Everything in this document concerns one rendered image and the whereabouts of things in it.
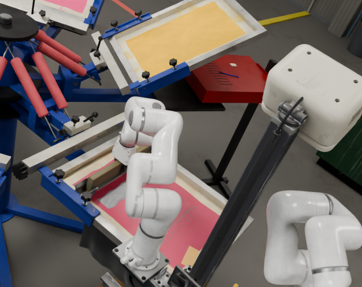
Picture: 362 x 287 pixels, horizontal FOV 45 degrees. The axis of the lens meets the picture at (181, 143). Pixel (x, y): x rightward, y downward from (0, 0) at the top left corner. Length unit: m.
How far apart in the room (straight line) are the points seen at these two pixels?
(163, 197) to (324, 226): 0.50
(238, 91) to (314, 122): 1.80
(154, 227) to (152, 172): 0.18
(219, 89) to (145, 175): 1.47
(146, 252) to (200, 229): 0.55
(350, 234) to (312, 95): 0.35
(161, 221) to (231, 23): 1.57
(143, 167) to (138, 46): 1.45
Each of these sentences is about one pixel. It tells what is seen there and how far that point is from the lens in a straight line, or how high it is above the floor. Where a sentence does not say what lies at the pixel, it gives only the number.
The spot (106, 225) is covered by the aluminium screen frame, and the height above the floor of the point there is 0.99.
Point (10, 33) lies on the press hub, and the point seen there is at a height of 1.32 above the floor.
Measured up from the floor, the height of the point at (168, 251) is 0.95.
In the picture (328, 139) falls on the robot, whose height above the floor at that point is 1.90.
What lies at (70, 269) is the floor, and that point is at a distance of 2.89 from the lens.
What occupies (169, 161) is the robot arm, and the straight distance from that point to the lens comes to 1.37.
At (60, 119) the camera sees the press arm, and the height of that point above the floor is 1.04.
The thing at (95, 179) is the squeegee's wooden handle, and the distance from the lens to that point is 1.90.
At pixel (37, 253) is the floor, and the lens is 2.94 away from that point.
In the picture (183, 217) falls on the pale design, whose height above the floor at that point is 0.96.
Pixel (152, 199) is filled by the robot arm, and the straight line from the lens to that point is 1.33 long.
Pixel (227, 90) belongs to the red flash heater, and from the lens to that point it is 2.76.
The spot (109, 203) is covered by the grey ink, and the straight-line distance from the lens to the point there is 1.95.
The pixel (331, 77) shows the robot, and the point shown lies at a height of 2.01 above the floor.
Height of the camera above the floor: 2.37
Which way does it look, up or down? 36 degrees down
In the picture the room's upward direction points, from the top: 22 degrees clockwise
